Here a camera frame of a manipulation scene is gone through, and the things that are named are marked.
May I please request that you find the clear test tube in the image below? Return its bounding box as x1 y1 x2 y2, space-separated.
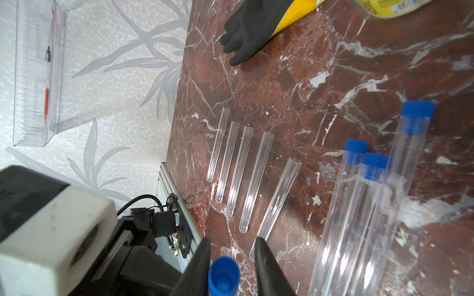
206 108 230 183
225 127 254 218

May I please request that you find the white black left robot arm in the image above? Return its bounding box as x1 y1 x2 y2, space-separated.
1 165 181 296

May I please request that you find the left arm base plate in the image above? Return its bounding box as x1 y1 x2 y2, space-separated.
167 193 193 259

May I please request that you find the black work glove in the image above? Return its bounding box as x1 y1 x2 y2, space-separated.
220 0 323 67

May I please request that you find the red black marker pen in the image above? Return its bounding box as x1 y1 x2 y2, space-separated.
44 9 55 120

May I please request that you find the aluminium frame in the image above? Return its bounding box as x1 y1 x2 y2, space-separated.
156 163 202 273

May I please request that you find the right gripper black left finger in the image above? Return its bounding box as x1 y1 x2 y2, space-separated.
170 238 211 296

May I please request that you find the blue stopper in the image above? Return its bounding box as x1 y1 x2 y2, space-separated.
208 256 241 296

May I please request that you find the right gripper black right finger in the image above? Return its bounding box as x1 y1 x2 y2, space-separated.
254 237 296 296

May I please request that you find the clear plastic wall shelf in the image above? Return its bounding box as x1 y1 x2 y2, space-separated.
13 1 65 147

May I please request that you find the green yellow labelled round tin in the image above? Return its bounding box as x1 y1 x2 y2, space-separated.
356 0 432 19

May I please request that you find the test tube with blue stopper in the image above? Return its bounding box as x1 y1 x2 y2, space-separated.
249 157 302 262
349 100 436 296
308 139 369 296
239 132 274 234
216 122 240 204
324 152 390 296

